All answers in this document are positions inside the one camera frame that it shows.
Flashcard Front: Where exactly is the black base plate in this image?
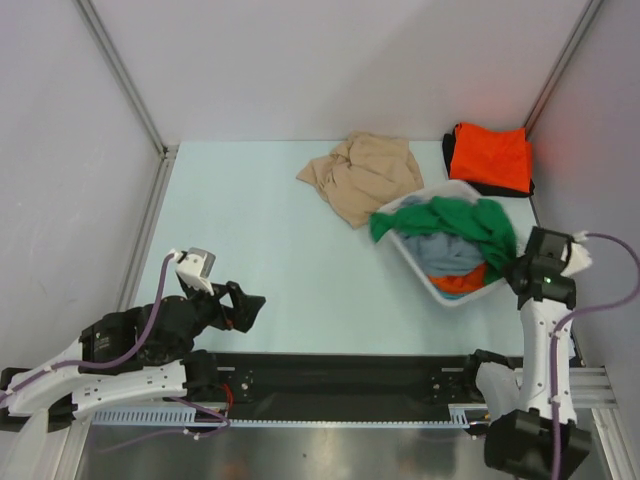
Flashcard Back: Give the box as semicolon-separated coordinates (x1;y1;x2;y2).
216;350;523;424

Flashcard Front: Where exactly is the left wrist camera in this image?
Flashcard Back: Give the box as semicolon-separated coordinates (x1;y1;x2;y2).
169;247;216;295

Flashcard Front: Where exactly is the aluminium frame post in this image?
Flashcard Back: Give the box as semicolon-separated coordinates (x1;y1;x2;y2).
523;0;608;139
72;0;180;161

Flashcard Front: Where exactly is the folded orange t shirt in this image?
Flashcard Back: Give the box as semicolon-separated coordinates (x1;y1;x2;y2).
448;121;532;195

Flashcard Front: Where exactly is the folded black t shirt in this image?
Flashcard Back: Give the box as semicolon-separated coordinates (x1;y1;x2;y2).
442;125;536;199

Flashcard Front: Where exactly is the white slotted cable duct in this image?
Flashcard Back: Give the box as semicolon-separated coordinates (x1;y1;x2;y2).
92;404;490;429

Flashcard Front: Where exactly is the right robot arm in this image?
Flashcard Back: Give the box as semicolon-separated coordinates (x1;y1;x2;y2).
461;227;591;479

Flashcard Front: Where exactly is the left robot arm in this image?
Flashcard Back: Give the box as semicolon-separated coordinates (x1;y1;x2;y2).
1;281;266;432

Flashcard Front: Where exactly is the right aluminium frame post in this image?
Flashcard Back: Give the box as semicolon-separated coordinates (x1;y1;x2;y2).
523;0;608;139

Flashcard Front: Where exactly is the light blue t shirt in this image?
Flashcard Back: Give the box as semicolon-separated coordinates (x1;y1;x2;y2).
398;195;488;277

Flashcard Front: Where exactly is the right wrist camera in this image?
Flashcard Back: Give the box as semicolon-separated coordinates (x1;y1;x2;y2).
562;231;593;277

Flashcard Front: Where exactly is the beige t shirt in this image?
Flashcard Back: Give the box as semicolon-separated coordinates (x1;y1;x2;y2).
296;131;424;229

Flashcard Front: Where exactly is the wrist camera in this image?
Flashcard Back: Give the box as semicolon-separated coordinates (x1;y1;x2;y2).
169;247;216;295
562;231;593;277

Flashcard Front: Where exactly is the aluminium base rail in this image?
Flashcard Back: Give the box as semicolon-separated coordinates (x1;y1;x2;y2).
569;367;617;409

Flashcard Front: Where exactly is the left aluminium frame post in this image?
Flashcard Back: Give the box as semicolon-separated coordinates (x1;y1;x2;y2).
72;0;180;161

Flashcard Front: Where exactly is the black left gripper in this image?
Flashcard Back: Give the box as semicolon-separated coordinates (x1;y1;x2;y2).
159;277;266;362

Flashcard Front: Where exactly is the white plastic laundry basket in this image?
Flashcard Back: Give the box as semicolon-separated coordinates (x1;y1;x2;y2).
378;180;506;307

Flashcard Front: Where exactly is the green t shirt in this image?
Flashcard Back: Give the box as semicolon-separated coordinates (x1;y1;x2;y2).
369;196;517;285

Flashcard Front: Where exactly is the orange t shirt in basket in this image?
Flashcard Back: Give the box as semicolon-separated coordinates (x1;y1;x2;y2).
429;263;487;295

